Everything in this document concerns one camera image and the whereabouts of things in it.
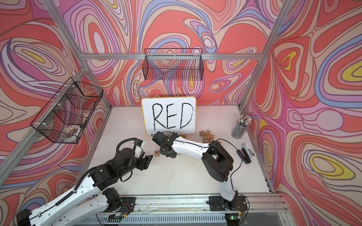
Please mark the cup of pencils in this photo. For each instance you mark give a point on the cup of pencils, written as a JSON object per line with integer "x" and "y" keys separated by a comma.
{"x": 242, "y": 123}

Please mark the black stapler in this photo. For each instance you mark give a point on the black stapler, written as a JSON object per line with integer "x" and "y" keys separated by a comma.
{"x": 246, "y": 153}

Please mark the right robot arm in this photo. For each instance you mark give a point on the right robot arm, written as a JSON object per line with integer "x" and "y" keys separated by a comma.
{"x": 217, "y": 161}

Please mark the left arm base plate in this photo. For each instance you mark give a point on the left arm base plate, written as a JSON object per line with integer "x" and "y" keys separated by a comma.
{"x": 122, "y": 205}

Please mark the wooden R block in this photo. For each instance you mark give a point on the wooden R block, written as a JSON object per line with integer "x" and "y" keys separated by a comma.
{"x": 157, "y": 153}

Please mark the wire basket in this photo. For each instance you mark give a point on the wire basket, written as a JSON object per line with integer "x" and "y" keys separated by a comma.
{"x": 74, "y": 104}
{"x": 173, "y": 64}

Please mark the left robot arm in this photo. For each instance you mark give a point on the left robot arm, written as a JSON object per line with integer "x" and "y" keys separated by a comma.
{"x": 93, "y": 193}

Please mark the whiteboard with RED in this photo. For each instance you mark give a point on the whiteboard with RED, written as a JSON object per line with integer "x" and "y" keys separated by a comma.
{"x": 173, "y": 114}

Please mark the left wire basket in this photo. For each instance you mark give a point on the left wire basket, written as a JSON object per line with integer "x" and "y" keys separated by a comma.
{"x": 74, "y": 104}

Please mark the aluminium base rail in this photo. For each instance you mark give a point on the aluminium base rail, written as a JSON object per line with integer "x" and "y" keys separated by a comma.
{"x": 192, "y": 210}

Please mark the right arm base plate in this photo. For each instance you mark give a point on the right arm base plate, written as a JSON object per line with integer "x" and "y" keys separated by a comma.
{"x": 217, "y": 203}

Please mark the wooden whiteboard stand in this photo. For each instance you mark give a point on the wooden whiteboard stand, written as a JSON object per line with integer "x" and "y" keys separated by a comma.
{"x": 183, "y": 136}

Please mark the back wire basket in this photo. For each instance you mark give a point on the back wire basket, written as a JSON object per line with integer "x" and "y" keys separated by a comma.
{"x": 173, "y": 64}

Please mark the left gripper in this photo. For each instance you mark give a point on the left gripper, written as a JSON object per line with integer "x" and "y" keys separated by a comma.
{"x": 144, "y": 163}

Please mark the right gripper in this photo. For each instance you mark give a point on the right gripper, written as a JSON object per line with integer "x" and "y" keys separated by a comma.
{"x": 161, "y": 150}

